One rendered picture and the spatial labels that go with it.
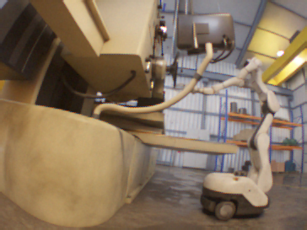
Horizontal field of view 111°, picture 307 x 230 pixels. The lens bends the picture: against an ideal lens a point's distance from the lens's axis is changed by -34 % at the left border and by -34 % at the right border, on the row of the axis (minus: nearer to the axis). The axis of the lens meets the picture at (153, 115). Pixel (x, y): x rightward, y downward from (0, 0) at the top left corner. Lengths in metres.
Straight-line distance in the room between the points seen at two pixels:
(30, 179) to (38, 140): 0.22
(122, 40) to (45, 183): 0.98
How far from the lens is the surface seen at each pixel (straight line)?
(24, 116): 0.99
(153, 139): 1.91
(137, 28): 1.19
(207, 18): 0.98
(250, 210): 1.42
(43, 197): 0.89
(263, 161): 1.60
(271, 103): 1.78
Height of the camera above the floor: 0.47
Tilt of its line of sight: 14 degrees up
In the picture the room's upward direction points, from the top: 9 degrees clockwise
